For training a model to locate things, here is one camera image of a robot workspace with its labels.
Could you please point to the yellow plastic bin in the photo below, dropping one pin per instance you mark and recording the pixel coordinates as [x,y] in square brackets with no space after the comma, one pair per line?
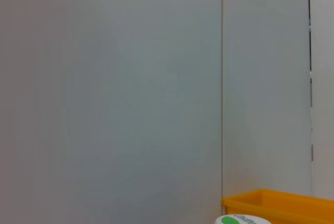
[287,205]

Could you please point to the clear green-label water bottle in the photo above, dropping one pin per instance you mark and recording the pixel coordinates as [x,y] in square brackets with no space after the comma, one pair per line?
[242,220]

